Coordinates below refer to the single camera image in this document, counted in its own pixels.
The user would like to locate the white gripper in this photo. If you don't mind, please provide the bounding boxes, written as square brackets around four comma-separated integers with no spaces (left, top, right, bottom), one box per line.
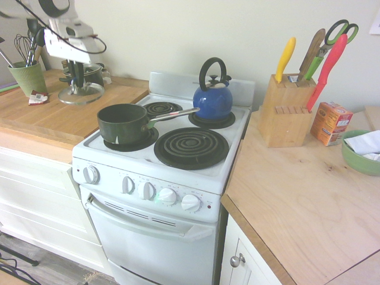
[43,27,99,90]

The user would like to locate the glass pot lid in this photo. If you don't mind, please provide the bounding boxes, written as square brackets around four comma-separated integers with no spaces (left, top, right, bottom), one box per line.
[58,77,106,106]

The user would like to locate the black stock pot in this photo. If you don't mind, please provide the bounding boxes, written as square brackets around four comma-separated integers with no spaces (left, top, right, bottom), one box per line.
[62,70,105,87]

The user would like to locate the red and white packet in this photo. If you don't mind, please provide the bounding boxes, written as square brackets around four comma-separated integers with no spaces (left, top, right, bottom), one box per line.
[28,89,50,106]

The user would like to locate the green ribbed utensil holder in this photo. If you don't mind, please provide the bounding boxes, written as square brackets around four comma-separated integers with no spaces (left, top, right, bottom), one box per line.
[7,60,49,97]

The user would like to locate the black kitchen spoon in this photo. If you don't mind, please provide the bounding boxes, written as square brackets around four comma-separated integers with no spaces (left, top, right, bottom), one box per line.
[27,19,46,65]

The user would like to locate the green and purple flat mat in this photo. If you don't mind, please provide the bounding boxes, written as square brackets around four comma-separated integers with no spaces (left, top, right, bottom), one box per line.
[0,83,21,94]

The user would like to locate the dark green saucepan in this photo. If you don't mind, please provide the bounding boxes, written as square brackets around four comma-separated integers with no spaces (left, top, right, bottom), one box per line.
[97,103,201,145]

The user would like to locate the white stove knob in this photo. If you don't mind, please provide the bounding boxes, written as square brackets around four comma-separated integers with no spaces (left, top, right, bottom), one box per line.
[83,166,100,185]
[157,188,178,206]
[121,175,136,195]
[138,181,157,201]
[180,194,203,213]

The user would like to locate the white drawer cabinet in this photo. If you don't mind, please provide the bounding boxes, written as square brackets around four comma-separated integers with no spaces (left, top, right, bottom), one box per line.
[0,144,111,276]

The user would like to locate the large black coil burner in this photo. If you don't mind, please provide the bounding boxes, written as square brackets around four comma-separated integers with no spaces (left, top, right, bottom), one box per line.
[153,126,230,171]

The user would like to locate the white electric stove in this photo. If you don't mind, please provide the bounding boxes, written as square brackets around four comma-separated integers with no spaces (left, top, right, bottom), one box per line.
[72,71,257,285]

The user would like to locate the wooden knife block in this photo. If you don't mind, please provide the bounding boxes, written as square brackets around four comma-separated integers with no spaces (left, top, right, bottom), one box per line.
[257,73,318,148]

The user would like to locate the metal cabinet knob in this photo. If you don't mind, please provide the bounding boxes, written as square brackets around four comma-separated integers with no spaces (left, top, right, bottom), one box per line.
[229,252,247,268]

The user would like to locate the red knife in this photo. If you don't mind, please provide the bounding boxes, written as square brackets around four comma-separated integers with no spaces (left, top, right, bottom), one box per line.
[305,33,349,114]

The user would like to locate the white cabinet with knob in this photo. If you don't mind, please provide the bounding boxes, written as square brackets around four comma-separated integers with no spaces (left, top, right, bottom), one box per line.
[219,213,283,285]

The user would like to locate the orange baking soda box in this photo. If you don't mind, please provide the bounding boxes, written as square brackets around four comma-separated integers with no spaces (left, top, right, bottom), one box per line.
[309,101,354,147]

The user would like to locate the black and green scissors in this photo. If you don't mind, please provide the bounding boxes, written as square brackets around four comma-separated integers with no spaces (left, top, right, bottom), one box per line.
[315,18,360,59]

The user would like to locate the white cloth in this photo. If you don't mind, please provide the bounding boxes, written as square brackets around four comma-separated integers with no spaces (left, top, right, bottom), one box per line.
[344,130,380,163]

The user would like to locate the green bowl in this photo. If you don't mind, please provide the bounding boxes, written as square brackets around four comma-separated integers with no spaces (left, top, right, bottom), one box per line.
[341,129,380,177]

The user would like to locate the light wooden plank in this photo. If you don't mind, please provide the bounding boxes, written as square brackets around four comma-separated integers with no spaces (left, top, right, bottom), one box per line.
[364,104,380,132]

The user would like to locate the glass lid, black handle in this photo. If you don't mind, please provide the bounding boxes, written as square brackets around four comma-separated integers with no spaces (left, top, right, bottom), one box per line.
[62,62,103,75]

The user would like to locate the black camera cable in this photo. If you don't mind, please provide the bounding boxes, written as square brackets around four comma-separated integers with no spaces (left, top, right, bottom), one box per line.
[17,0,107,56]

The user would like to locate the wooden utensil handle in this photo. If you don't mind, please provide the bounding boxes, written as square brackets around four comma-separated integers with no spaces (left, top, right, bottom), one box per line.
[33,44,45,64]

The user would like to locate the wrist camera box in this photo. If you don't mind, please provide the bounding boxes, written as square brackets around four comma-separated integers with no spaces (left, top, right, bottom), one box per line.
[64,23,96,39]

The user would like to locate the wire whisk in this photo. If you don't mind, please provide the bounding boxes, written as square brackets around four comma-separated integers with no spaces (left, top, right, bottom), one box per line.
[14,33,34,68]

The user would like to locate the metal utensil handle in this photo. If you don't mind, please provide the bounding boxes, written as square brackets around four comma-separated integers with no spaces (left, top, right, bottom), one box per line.
[0,48,15,69]

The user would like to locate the blue kettle, black handle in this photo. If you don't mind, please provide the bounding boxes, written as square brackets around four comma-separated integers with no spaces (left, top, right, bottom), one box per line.
[192,57,234,121]

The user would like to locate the black floor cable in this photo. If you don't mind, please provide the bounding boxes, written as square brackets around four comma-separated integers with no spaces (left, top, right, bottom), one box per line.
[0,243,41,267]

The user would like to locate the yellow handled knife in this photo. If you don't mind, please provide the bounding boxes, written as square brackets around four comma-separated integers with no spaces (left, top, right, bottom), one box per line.
[274,36,297,84]

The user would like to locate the wooden handled knife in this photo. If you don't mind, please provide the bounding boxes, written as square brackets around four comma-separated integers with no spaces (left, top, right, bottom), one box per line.
[297,28,327,82]

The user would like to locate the green handled knife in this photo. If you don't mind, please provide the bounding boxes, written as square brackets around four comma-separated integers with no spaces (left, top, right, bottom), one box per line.
[303,55,325,81]

